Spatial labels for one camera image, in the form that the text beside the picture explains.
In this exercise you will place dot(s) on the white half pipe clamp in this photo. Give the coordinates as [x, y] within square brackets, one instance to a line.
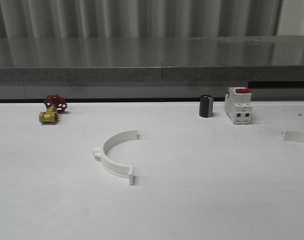
[291, 135]
[116, 168]

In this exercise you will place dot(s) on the dark brown cylindrical capacitor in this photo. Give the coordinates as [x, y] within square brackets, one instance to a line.
[206, 106]

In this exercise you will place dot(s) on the brass valve red handwheel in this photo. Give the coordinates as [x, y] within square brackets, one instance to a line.
[54, 104]

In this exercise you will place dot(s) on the grey stone counter ledge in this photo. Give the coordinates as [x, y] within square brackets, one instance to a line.
[151, 62]

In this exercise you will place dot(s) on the white circuit breaker red switch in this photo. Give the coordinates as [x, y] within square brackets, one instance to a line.
[238, 106]

